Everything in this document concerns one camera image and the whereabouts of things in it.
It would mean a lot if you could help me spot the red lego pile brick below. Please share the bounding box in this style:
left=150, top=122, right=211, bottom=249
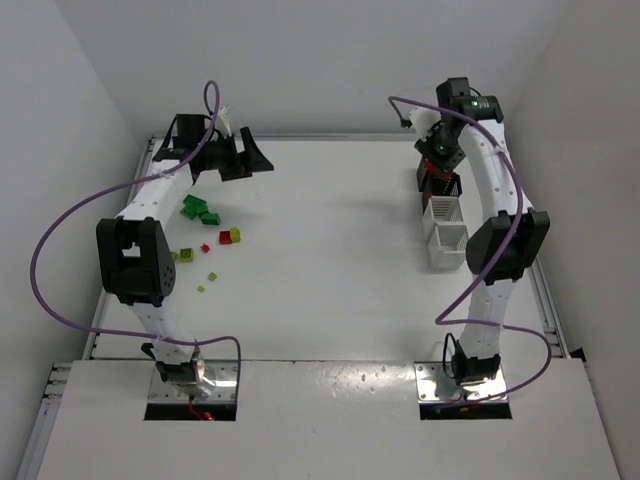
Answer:
left=423, top=158, right=440, bottom=176

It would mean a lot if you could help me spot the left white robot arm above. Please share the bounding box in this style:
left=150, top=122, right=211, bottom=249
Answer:
left=96, top=114, right=274, bottom=399

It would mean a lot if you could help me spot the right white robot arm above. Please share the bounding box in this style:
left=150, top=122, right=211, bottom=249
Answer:
left=407, top=77, right=550, bottom=386

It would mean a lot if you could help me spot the far black mesh container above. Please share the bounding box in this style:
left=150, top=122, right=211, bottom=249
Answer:
left=416, top=158, right=439, bottom=192

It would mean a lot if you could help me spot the black mesh container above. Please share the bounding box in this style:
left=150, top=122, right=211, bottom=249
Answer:
left=418, top=172, right=462, bottom=211
left=416, top=158, right=439, bottom=192

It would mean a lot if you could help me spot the white mesh container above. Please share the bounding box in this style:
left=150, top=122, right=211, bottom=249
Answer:
left=422, top=196, right=464, bottom=240
left=428, top=223, right=469, bottom=271

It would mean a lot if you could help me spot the yellow-green lego cube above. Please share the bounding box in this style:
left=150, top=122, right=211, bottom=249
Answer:
left=230, top=227, right=241, bottom=243

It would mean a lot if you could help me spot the near white mesh container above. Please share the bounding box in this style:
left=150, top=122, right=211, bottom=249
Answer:
left=428, top=223, right=469, bottom=271

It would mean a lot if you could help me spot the lime lego brick with hole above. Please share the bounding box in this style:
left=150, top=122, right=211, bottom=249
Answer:
left=179, top=248, right=194, bottom=262

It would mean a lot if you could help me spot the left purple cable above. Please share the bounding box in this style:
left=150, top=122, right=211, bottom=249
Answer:
left=29, top=79, right=244, bottom=374

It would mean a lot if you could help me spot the purple cable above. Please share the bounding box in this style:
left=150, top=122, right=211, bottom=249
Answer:
left=29, top=79, right=244, bottom=374
left=387, top=95, right=553, bottom=407

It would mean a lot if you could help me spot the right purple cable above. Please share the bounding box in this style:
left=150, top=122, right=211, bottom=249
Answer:
left=387, top=95, right=553, bottom=407

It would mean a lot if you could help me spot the right aluminium frame rail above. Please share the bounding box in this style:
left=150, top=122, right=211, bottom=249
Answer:
left=530, top=259, right=571, bottom=359

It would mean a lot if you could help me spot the aluminium frame rail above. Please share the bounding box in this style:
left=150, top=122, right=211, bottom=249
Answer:
left=530, top=259, right=571, bottom=359
left=14, top=137, right=156, bottom=479

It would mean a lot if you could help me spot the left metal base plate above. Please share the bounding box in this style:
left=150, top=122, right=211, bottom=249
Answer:
left=147, top=360, right=237, bottom=405

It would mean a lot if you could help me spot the metal base plate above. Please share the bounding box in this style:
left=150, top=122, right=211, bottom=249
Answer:
left=147, top=360, right=237, bottom=405
left=414, top=362, right=508, bottom=405

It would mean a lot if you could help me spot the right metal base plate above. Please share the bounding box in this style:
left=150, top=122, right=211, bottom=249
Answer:
left=414, top=362, right=508, bottom=405

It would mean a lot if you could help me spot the left aluminium frame rail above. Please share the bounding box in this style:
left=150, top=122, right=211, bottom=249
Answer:
left=14, top=137, right=156, bottom=479

